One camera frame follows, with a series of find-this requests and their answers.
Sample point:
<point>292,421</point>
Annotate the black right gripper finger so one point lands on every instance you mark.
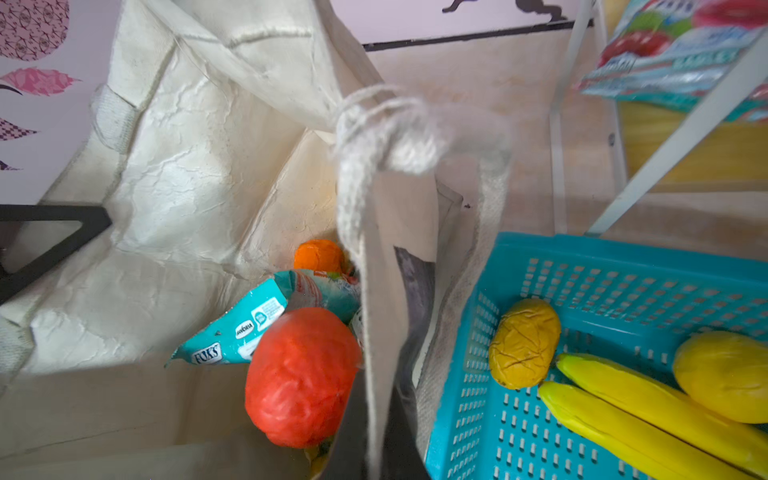
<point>93,221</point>

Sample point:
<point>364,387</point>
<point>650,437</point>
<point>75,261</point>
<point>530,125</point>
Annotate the beige canvas grocery bag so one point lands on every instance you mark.
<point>228,132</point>

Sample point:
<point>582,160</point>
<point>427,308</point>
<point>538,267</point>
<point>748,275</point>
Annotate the green Fox's bag top shelf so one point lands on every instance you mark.
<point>232,338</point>

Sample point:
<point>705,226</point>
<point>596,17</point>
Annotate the orange fruit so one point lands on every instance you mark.
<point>320,255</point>

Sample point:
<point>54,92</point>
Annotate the red toy tomato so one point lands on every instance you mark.
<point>300,377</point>

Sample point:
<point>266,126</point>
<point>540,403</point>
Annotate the green Fox's candy bag lower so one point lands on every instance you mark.
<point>672,53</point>

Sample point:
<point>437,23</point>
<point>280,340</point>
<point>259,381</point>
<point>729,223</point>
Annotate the wrinkled yellow fruit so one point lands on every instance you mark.
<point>524,345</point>

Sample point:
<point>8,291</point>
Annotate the small yellow lemon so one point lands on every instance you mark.
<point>726,373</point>

